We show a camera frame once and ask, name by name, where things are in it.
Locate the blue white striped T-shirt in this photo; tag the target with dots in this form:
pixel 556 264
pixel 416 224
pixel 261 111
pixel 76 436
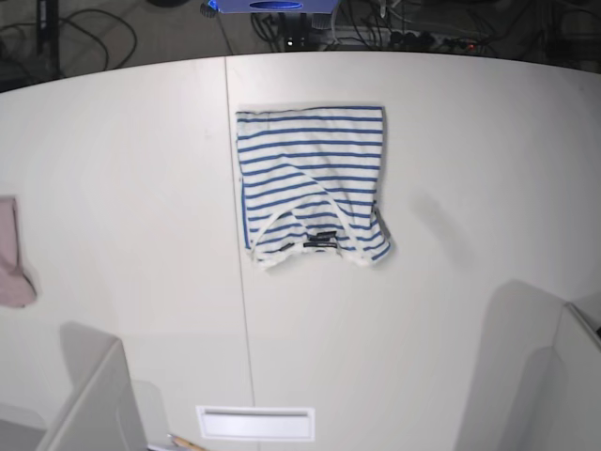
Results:
pixel 309 183

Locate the white rectangular slot plate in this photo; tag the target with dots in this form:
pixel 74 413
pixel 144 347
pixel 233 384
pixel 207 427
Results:
pixel 257 424

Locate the blue box with oval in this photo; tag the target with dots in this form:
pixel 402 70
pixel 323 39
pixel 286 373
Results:
pixel 285 6

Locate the grey bin left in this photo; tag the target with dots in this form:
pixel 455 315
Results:
pixel 82 400

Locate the grey bin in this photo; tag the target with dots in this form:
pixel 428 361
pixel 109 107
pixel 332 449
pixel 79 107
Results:
pixel 536 386
pixel 82 400

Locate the grey bin right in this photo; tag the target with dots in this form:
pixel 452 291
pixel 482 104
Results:
pixel 536 386

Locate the pink folded cloth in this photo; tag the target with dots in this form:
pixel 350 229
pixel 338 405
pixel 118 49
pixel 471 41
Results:
pixel 17 291

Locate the black monitor stand left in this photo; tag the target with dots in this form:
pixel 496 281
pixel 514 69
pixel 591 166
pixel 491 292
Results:
pixel 48 33

